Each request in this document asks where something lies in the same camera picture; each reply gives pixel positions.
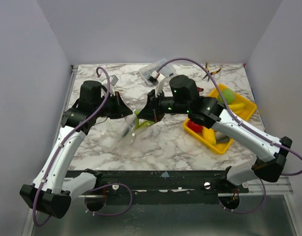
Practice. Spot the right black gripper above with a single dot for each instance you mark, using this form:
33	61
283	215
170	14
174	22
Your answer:
154	106

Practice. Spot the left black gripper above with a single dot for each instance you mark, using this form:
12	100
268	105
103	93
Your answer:
121	110

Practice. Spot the toy celery stalk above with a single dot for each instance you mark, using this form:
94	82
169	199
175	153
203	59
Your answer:
136	124

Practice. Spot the clear zip top bag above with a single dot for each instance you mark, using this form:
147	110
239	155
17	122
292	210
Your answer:
114	140

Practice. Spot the green toy scallion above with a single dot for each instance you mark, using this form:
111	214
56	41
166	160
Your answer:
125	131

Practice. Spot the yellow toy banana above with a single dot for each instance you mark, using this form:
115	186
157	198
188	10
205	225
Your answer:
237	108

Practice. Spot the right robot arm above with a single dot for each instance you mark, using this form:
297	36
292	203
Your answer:
270	152

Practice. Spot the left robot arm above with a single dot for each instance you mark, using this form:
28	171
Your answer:
48	193

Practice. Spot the clear plastic organizer box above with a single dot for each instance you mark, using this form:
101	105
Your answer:
167	71

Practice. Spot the red toy apple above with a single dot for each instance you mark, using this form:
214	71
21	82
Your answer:
194	127

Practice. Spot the yellow toy lemon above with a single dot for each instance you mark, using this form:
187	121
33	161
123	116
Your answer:
209	136

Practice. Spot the yellow plastic tray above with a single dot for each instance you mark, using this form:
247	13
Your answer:
221	148

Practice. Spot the green toy cabbage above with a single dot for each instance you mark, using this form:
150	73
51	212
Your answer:
228	95

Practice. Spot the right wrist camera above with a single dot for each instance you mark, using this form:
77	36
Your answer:
157	79

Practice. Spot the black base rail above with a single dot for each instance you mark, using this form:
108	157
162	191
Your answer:
162	187

